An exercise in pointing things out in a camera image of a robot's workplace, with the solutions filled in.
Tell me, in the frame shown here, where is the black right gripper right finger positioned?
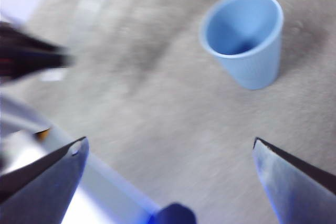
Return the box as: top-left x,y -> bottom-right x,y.
252,136 -> 336,224

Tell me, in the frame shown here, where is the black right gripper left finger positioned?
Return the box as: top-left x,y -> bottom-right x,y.
0,136 -> 90,224

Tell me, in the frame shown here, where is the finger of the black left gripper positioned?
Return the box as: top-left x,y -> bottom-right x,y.
0,21 -> 72,56
0,55 -> 75,81

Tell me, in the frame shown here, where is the blue ribbed plastic cup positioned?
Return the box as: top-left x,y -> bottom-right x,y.
198,0 -> 285,90

